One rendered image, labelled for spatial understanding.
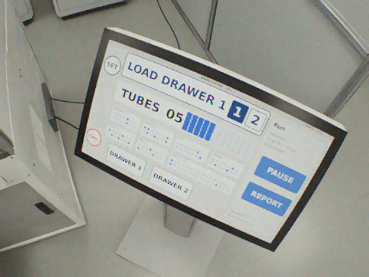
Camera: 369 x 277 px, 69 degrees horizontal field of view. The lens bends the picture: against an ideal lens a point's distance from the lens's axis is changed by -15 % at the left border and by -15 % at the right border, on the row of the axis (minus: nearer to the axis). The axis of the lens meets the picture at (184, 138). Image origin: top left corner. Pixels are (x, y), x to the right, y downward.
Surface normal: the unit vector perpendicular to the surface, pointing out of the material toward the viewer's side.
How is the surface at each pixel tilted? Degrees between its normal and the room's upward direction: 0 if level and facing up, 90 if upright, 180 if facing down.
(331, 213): 0
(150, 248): 3
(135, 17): 0
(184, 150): 50
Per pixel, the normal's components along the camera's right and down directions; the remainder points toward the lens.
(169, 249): 0.04, -0.42
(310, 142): -0.29, 0.31
